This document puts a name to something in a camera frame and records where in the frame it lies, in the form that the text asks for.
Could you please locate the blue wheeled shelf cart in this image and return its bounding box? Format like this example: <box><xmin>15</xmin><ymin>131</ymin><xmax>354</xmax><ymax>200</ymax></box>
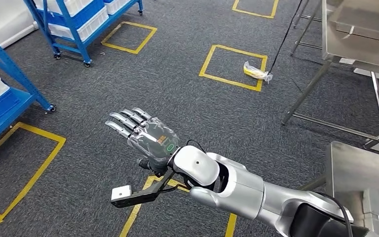
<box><xmin>23</xmin><ymin>0</ymin><xmax>145</xmax><ymax>68</ymax></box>

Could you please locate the stainless steel workbench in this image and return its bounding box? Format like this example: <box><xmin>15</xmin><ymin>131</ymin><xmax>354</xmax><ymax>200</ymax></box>
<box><xmin>299</xmin><ymin>140</ymin><xmax>379</xmax><ymax>237</ymax></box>

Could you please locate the blue metal shelf rack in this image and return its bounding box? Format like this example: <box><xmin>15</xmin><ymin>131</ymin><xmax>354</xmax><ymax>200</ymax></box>
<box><xmin>0</xmin><ymin>23</ymin><xmax>57</xmax><ymax>155</ymax></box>

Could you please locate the yellow floor tape square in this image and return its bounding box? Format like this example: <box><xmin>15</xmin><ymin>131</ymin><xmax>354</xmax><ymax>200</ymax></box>
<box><xmin>119</xmin><ymin>176</ymin><xmax>238</xmax><ymax>237</ymax></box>
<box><xmin>101</xmin><ymin>21</ymin><xmax>158</xmax><ymax>55</ymax></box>
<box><xmin>0</xmin><ymin>121</ymin><xmax>67</xmax><ymax>224</ymax></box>
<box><xmin>198</xmin><ymin>44</ymin><xmax>268</xmax><ymax>92</ymax></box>
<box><xmin>232</xmin><ymin>0</ymin><xmax>279</xmax><ymax>19</ymax></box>

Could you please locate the yellow item in plastic bag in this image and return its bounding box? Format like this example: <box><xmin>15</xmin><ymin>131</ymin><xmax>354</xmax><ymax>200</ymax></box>
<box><xmin>243</xmin><ymin>61</ymin><xmax>274</xmax><ymax>82</ymax></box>

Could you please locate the black camera bracket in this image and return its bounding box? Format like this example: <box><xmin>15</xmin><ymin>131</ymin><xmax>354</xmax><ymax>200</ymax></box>
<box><xmin>110</xmin><ymin>166</ymin><xmax>180</xmax><ymax>209</ymax></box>

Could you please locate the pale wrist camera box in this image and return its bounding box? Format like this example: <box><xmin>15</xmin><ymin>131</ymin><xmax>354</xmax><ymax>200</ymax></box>
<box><xmin>111</xmin><ymin>185</ymin><xmax>133</xmax><ymax>201</ymax></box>

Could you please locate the thin black cord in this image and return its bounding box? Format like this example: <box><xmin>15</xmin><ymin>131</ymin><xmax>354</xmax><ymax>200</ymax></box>
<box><xmin>267</xmin><ymin>0</ymin><xmax>304</xmax><ymax>78</ymax></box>

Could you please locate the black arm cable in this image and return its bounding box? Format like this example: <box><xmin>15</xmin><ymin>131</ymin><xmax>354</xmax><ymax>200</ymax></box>
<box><xmin>315</xmin><ymin>192</ymin><xmax>354</xmax><ymax>237</ymax></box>

